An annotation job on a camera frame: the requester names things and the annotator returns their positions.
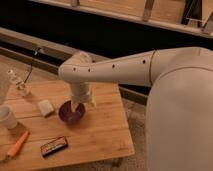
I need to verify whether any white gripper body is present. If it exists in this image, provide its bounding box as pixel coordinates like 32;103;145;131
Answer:
70;83;92;103

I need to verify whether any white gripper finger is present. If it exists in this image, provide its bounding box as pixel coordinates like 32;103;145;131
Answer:
86;98;96;107
71;100;80;111

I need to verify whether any purple ceramic bowl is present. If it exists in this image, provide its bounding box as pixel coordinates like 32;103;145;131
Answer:
59;101;86;125

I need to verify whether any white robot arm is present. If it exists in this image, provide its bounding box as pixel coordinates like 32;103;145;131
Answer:
58;47;213;171

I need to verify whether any white sponge block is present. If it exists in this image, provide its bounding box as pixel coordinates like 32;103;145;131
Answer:
38;100;54;117

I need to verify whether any black candy bar box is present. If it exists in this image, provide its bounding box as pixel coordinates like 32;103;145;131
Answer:
40;137;68;157

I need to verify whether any clear plastic bottle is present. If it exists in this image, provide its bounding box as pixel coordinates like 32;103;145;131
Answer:
7;70;29;97

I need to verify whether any white paper cup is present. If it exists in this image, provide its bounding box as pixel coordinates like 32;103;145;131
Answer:
0;105;18;129

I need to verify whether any orange marker pen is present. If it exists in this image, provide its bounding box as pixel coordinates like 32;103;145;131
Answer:
1;130;30;163

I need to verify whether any black cable on wall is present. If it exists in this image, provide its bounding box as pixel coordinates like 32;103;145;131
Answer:
23;47;44;84

